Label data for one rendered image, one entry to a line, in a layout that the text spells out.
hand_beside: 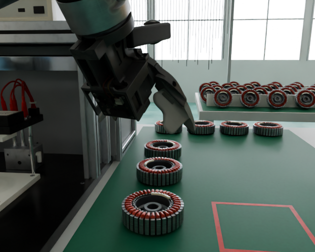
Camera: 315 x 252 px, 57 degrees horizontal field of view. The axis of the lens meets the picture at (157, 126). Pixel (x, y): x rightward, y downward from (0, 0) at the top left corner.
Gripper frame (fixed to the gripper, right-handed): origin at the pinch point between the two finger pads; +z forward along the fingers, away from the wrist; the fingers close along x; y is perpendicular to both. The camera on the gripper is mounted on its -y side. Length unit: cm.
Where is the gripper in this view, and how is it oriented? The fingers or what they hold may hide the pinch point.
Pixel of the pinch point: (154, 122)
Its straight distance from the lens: 49.7
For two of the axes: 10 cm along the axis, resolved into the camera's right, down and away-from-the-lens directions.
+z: 2.6, 6.6, 7.0
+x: 8.8, 1.3, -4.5
